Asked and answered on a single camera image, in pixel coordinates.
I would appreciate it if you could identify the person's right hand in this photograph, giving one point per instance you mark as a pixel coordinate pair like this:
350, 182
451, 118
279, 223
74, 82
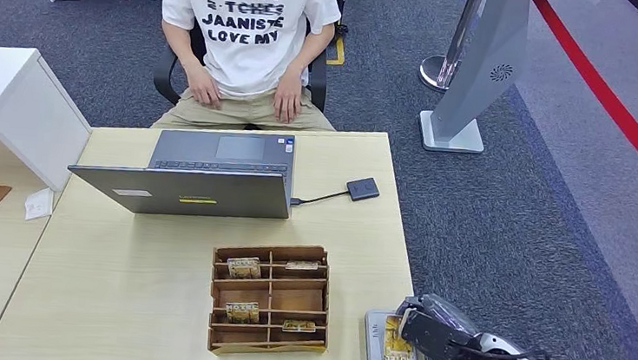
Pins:
204, 88

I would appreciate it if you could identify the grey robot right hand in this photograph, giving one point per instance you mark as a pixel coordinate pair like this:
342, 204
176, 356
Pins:
446, 311

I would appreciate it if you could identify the person's left hand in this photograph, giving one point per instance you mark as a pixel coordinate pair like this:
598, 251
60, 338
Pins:
288, 98

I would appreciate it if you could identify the yellow patterned ID card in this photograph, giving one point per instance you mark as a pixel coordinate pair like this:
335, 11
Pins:
396, 347

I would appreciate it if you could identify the person's left forearm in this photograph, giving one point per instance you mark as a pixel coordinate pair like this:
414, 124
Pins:
313, 51

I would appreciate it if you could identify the person's right forearm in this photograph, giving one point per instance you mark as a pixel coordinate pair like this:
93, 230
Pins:
183, 48

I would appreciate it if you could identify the person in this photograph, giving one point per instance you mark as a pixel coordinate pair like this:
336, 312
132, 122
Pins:
246, 28

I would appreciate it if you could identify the white card reader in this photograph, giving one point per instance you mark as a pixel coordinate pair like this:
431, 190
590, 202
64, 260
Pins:
374, 351

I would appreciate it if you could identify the wooden card organizer box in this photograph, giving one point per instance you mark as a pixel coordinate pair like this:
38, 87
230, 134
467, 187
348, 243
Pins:
291, 298

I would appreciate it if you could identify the grey Lenovo laptop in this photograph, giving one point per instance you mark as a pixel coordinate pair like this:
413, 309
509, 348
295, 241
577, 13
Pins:
191, 193

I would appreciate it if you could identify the black square USB device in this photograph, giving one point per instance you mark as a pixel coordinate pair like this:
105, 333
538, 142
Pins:
362, 189

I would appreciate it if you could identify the chrome stanchion pole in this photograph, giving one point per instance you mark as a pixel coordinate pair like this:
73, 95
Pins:
452, 46

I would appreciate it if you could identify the grey kiosk stand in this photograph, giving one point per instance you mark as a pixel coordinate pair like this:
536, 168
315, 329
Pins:
478, 71

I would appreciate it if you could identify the white cabinet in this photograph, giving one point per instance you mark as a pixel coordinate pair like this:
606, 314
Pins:
8, 99

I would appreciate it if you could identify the white paper slip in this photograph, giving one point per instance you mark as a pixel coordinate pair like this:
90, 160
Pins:
38, 204

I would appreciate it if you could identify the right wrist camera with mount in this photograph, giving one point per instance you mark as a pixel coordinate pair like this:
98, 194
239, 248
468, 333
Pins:
434, 342

